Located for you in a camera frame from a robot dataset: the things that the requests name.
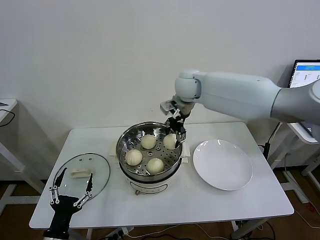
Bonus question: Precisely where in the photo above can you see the stainless steel steamer basket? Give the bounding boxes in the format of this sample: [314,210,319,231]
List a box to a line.
[116,121,185,182]

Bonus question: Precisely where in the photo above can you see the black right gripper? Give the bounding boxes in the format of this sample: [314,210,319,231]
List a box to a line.
[164,116,187,148]

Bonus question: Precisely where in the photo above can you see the white power strip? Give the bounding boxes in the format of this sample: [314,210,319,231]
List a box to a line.
[106,226,135,240]

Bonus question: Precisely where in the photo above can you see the glass lid with white handle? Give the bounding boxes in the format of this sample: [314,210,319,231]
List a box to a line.
[52,152,111,201]

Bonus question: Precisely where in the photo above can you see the open gray laptop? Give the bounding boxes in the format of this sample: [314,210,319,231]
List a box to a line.
[288,59,320,138]

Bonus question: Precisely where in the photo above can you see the white electric cooker base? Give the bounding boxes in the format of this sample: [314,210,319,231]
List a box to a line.
[109,141,191,197]

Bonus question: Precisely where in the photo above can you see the white laptop side table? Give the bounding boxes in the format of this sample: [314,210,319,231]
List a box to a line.
[271,121,320,205]

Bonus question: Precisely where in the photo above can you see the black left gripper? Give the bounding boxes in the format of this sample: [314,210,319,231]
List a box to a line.
[48,167,94,231]

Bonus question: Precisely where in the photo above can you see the black cable with adapter block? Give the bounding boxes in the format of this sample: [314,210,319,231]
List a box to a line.
[263,123,280,161]

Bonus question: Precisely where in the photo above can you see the white steamed baozi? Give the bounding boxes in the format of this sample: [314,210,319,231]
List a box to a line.
[125,149,144,166]
[141,134,158,150]
[146,157,165,175]
[163,133,179,150]

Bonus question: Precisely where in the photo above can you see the white round plate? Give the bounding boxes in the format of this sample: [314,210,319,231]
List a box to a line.
[192,139,254,192]

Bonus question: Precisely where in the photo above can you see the thin black cable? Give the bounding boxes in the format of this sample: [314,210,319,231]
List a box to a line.
[0,108,16,128]

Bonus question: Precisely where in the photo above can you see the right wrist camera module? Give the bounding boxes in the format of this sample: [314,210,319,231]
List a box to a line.
[159,99,180,116]

